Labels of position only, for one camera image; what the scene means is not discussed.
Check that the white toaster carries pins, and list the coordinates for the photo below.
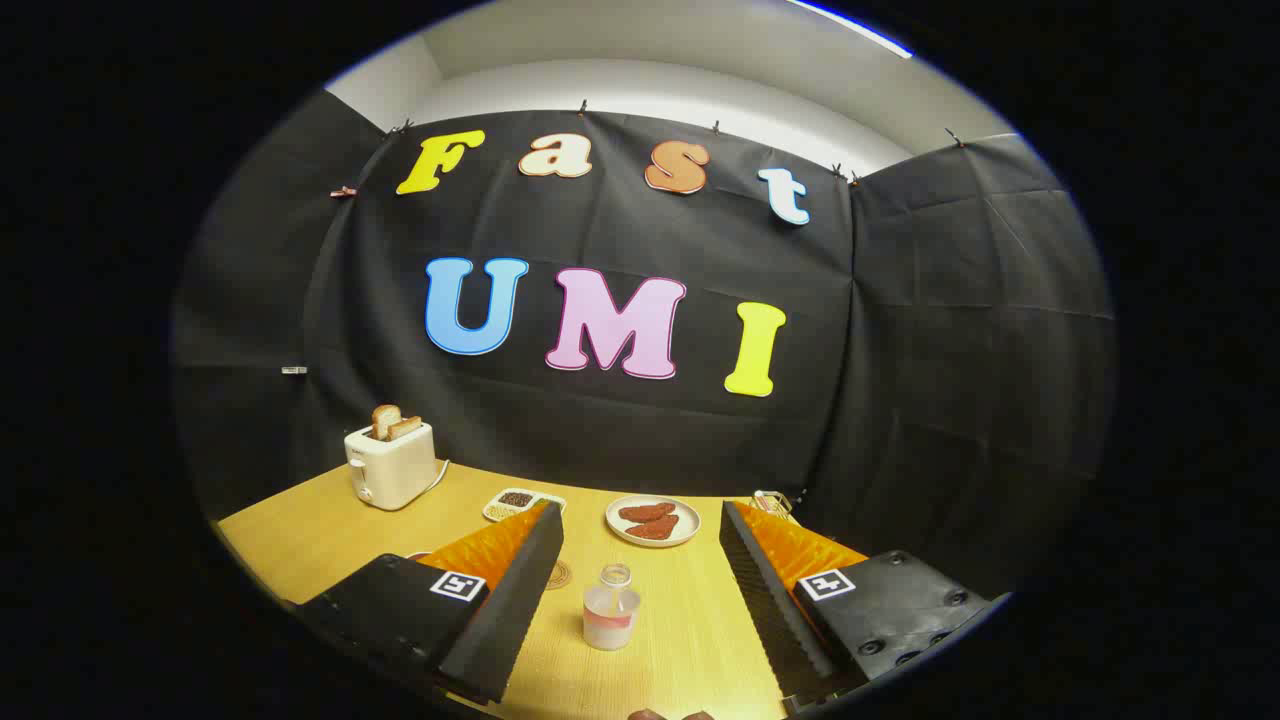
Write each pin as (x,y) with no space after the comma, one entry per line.
(395,465)

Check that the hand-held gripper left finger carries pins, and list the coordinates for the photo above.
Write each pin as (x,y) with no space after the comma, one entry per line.
(510,610)

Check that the clear juice bottle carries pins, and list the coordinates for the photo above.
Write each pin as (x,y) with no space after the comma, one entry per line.
(610,615)

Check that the divided white seed dish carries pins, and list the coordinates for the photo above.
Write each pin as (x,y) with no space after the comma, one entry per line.
(515,498)

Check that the toast slice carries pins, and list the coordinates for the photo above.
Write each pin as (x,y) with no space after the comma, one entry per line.
(383,420)
(405,428)

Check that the white round plate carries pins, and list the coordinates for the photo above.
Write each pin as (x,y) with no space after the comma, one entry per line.
(690,522)

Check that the round cork coaster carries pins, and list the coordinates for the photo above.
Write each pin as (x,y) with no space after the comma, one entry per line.
(560,575)

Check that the wooden table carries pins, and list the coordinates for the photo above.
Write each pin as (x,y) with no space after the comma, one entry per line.
(330,540)

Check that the red meat piece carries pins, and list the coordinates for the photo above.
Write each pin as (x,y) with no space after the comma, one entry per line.
(646,512)
(655,528)

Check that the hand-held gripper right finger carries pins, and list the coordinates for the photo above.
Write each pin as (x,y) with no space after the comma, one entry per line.
(775,610)

